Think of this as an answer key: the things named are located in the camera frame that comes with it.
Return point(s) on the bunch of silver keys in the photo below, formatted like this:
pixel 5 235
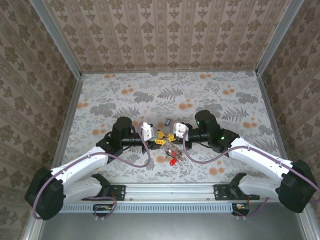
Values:
pixel 176 152

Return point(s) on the blue key tag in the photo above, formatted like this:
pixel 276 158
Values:
pixel 166 122

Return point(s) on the red key tag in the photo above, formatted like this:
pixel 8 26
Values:
pixel 172 161

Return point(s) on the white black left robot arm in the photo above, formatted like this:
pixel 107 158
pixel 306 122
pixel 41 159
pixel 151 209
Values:
pixel 80 162

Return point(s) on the grey metal panel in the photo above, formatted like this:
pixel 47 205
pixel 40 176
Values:
pixel 175 227

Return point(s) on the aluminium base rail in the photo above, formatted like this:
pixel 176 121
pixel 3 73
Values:
pixel 170 192

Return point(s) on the aluminium table side rail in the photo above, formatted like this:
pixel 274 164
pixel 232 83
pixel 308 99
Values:
pixel 268 107
pixel 68 120

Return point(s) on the aluminium frame post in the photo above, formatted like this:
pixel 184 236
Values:
pixel 280 37
pixel 56 40

